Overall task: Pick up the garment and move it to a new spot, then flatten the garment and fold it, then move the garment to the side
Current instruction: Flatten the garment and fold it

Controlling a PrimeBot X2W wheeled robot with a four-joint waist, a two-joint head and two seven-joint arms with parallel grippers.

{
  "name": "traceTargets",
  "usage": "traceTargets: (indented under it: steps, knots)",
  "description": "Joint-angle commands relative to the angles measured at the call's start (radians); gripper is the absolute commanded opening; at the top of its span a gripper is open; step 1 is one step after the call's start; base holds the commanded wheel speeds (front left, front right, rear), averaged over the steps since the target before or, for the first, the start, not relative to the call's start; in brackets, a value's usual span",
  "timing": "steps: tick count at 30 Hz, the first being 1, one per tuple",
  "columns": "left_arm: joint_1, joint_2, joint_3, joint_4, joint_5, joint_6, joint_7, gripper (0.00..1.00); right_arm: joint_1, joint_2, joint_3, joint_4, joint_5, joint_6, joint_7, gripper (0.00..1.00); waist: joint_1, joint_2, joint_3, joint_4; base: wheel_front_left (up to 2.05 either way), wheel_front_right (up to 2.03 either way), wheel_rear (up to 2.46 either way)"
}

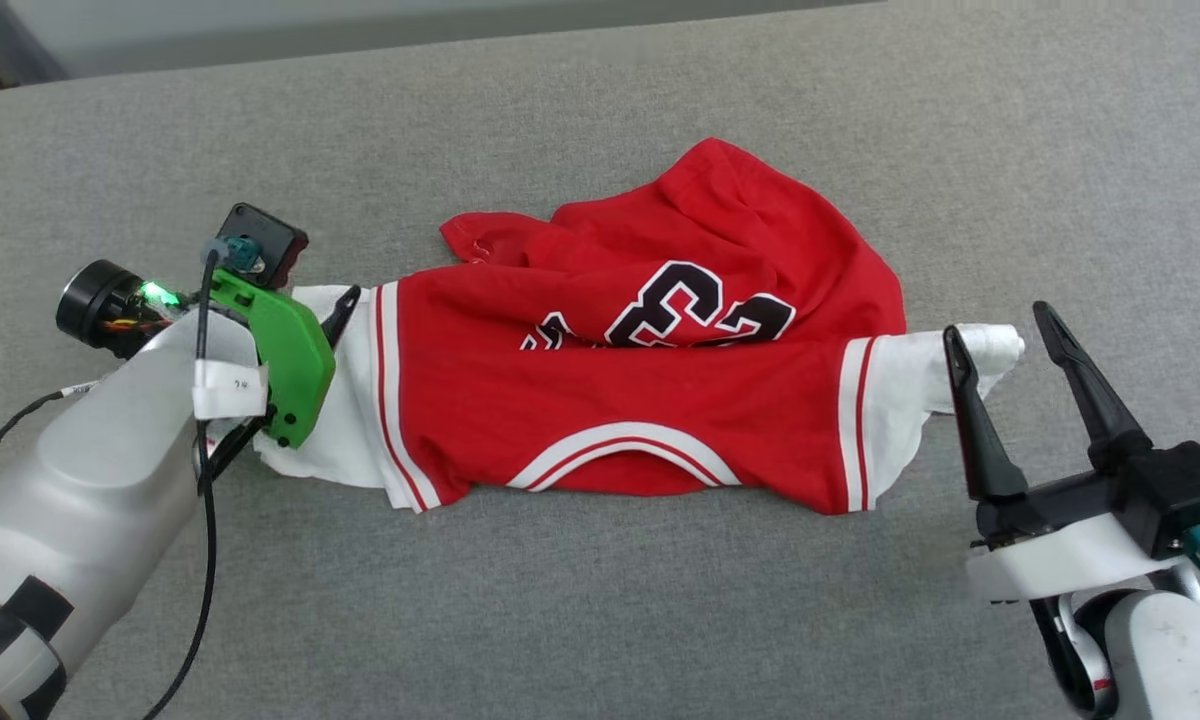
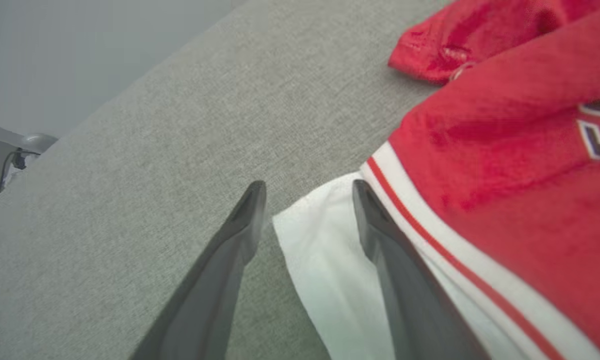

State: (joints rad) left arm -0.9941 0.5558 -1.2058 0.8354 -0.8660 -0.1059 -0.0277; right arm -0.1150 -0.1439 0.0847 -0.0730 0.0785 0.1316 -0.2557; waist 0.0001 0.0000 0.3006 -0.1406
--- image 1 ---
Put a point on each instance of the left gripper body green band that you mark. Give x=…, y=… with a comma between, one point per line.
x=295, y=370

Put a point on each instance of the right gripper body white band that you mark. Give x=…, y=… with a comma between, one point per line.
x=1060, y=560

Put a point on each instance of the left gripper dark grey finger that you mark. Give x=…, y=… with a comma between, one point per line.
x=343, y=315

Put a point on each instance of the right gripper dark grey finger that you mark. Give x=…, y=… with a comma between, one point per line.
x=1095, y=410
x=980, y=430

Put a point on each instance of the red basketball jersey white sleeves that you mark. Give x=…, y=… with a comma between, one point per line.
x=610, y=400

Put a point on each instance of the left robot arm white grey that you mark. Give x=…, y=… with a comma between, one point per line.
x=90, y=500

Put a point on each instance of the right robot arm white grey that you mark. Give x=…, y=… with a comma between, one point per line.
x=1160, y=660

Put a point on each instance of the white partition panel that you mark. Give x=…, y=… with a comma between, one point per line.
x=360, y=25

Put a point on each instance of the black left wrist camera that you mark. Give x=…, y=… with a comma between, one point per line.
x=265, y=240

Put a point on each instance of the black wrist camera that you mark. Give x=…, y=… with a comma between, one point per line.
x=265, y=240
x=1180, y=490

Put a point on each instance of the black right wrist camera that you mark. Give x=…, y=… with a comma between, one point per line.
x=1180, y=490

